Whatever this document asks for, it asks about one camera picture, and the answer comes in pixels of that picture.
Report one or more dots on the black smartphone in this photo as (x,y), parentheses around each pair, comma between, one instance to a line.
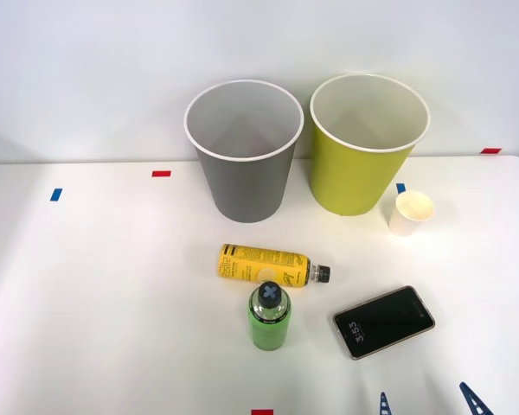
(385,322)

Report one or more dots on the grey plastic waste bin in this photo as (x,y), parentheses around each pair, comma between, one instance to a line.
(246,190)

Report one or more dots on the white paper cup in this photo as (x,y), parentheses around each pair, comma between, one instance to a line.
(402,222)

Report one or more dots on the green label plastic bottle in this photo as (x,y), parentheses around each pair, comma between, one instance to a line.
(268,333)

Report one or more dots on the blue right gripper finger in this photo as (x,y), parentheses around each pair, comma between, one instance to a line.
(476,402)
(385,406)

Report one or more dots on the yellow-green plastic waste bin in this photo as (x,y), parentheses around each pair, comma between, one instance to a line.
(350,181)

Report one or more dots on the yellow label plastic bottle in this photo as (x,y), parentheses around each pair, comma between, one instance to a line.
(259,266)

